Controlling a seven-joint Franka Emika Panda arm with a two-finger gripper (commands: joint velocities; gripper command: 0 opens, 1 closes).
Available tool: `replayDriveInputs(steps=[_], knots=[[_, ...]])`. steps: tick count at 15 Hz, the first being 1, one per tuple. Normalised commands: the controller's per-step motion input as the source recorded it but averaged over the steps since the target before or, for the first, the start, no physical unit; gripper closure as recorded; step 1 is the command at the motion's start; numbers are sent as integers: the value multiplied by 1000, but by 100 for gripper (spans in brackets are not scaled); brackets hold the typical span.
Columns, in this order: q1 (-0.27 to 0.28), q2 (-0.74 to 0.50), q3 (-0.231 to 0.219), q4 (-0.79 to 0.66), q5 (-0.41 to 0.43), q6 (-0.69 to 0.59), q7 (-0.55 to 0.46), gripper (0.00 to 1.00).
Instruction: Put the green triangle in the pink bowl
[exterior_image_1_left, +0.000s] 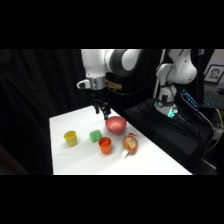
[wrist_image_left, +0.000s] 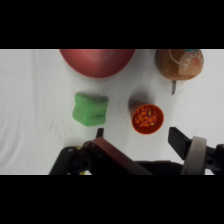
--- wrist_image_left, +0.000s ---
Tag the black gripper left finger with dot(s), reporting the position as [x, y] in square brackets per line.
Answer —
[80, 161]

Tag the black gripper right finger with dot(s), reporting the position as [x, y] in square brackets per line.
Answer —
[195, 156]

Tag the green plush triangle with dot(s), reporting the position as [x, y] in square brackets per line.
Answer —
[90, 110]

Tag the pink bowl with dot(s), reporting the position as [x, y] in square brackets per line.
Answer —
[96, 63]

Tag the orange cup of beans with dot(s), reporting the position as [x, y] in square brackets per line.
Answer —
[146, 116]

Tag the white tablecloth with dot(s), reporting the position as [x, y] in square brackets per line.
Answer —
[30, 106]

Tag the brown round plush toy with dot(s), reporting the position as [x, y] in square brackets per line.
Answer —
[173, 65]

